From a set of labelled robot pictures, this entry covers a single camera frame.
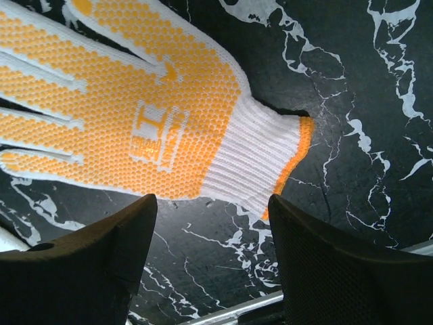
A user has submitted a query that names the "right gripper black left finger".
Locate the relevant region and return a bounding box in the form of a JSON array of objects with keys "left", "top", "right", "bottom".
[{"left": 1, "top": 194, "right": 158, "bottom": 324}]

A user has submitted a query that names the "orange dotted glove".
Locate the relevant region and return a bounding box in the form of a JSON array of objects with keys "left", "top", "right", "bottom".
[{"left": 1, "top": 1, "right": 314, "bottom": 217}]

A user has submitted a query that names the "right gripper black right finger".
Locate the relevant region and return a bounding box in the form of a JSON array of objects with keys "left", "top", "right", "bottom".
[{"left": 269, "top": 194, "right": 432, "bottom": 324}]

